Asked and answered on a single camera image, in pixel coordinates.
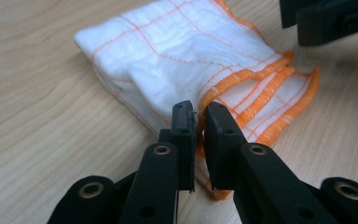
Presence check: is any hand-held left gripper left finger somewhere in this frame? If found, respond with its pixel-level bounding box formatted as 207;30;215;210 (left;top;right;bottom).
117;99;198;224

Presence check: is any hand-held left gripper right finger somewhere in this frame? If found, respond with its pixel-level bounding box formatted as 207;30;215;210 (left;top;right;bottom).
202;101;339;224

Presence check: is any white cloth with orange grid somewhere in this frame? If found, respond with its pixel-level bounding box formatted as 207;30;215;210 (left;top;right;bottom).
73;0;322;201

